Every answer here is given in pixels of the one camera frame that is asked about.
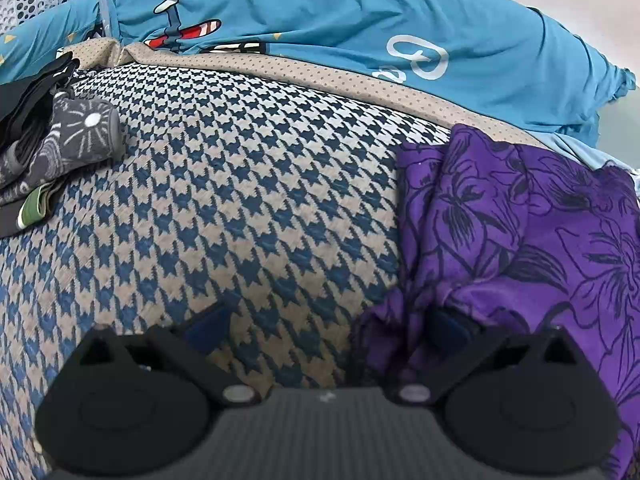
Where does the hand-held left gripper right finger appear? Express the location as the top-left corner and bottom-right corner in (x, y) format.
(387, 307), (581, 408)

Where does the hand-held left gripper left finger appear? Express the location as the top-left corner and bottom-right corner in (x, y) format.
(75, 304), (263, 408)

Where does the purple floral shirt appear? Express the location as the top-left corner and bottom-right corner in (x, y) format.
(350, 124), (640, 480)

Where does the green striped folded cloth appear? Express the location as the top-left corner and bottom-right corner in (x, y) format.
(0, 177), (68, 238)

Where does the grey patterned folded cloth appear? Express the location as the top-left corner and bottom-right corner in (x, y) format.
(0, 95), (126, 191)

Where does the black folded cloth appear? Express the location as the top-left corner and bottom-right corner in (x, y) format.
(0, 55), (81, 143)

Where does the blue pillow with white script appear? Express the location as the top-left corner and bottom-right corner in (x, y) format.
(97, 0), (636, 148)

